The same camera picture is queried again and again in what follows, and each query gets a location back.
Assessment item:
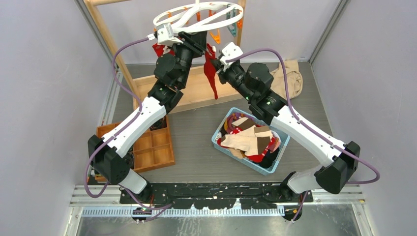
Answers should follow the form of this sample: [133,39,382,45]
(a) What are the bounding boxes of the beige sock in basket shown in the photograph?
[220,125,274,156]

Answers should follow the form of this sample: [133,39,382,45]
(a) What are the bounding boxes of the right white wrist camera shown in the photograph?
[218,42,243,71]

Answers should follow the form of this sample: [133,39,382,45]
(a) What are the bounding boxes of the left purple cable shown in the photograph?
[84,37,154,199]

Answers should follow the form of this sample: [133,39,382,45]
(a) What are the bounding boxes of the blue plastic basket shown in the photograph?
[211,107,290,176]

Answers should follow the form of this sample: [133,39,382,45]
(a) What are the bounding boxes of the orange clothes peg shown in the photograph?
[210,29,221,45]

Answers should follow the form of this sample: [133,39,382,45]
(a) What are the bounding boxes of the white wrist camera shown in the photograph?
[218,42,243,71]
[155,23,183,46]

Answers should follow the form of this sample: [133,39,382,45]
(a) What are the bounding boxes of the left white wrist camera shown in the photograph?
[155,23,183,46]

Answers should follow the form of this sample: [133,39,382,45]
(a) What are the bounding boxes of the white round clip hanger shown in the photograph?
[152,0,244,33]

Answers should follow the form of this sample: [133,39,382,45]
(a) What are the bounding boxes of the teal clothes peg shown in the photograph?
[226,9,237,37]

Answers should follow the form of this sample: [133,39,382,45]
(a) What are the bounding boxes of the purple cable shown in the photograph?
[84,37,154,199]
[225,48,381,185]

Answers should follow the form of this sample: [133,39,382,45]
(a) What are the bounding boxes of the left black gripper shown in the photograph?
[167,29,206,88]

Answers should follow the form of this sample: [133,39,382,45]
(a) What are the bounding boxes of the beige cloth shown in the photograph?
[271,60,303,99]

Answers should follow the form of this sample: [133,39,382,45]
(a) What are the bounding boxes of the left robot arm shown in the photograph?
[87,31,207,204]

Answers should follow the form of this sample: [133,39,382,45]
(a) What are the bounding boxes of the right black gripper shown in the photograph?
[210,58,255,102]

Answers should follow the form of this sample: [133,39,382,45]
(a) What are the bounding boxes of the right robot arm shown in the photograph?
[211,59,360,202]

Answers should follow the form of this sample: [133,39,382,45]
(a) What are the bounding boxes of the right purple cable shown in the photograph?
[225,48,381,185]

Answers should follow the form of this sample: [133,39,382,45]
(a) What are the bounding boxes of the wooden compartment tray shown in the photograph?
[94,116,176,181]

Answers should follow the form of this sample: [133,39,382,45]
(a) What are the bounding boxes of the wooden hanger stand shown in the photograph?
[84,0,241,113]

